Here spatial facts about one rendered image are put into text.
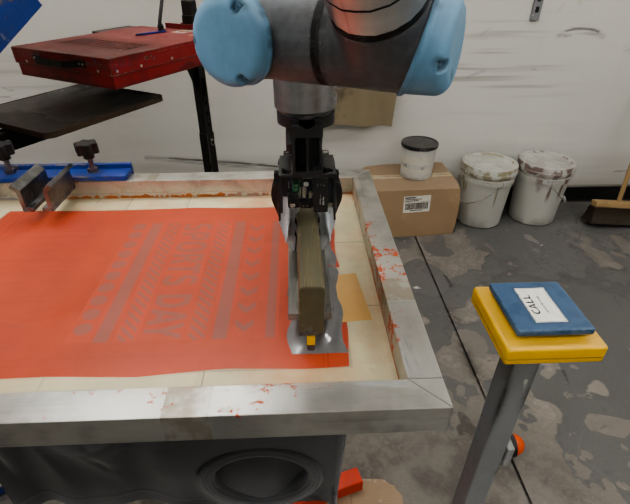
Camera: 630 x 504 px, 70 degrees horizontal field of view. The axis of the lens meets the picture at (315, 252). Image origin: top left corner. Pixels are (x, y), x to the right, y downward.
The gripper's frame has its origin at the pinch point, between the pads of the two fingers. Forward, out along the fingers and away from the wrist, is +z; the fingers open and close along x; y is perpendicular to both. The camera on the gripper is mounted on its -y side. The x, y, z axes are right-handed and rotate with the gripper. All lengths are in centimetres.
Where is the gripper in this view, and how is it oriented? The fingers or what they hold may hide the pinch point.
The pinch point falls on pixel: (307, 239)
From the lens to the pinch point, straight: 67.3
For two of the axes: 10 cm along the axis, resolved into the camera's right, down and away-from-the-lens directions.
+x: 10.0, -0.3, 0.3
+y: 0.4, 5.6, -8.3
